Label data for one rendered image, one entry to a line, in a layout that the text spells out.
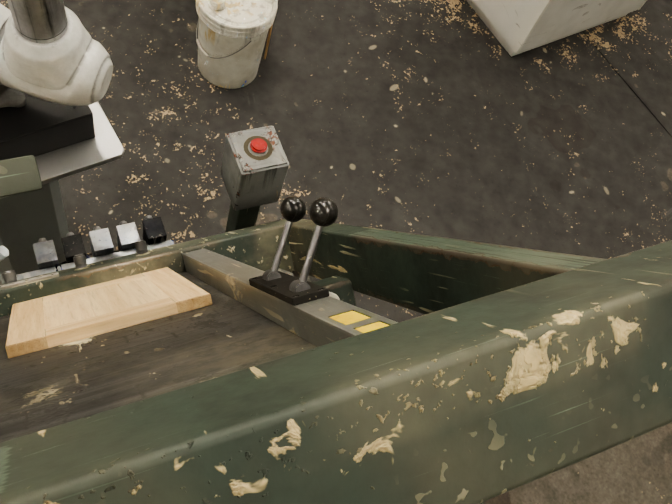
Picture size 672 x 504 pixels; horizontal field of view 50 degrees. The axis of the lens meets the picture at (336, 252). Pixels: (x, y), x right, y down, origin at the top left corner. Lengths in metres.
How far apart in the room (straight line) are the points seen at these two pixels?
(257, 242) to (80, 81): 0.50
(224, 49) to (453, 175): 1.04
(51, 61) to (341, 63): 1.81
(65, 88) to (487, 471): 1.36
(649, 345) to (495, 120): 2.80
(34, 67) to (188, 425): 1.29
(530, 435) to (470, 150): 2.70
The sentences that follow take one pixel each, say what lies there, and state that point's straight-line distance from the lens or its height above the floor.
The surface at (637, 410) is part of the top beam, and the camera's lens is 0.54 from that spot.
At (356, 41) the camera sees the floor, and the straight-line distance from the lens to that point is 3.34.
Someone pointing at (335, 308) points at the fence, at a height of 1.57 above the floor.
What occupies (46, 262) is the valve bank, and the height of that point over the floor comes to 0.76.
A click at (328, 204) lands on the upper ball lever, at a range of 0.93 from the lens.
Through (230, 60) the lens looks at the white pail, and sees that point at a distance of 2.90.
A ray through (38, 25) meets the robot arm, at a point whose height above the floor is 1.18.
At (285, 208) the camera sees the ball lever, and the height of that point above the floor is 1.45.
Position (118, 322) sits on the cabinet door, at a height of 1.23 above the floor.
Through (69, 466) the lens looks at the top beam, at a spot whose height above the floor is 1.92.
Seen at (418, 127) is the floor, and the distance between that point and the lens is 3.12.
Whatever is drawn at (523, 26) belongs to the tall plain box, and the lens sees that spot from 3.46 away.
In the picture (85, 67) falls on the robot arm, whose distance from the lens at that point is 1.65.
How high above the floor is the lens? 2.33
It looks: 60 degrees down
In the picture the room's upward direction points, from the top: 26 degrees clockwise
